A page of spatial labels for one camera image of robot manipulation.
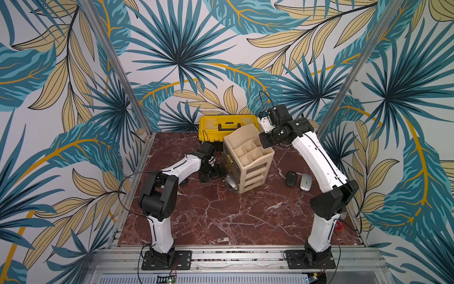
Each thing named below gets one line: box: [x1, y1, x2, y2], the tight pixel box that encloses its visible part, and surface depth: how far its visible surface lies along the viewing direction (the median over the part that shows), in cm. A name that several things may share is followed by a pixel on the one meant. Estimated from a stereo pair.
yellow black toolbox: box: [198, 114, 261, 151], surface depth 103 cm
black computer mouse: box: [285, 170, 298, 187], surface depth 99 cm
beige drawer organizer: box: [222, 123, 275, 195], surface depth 83 cm
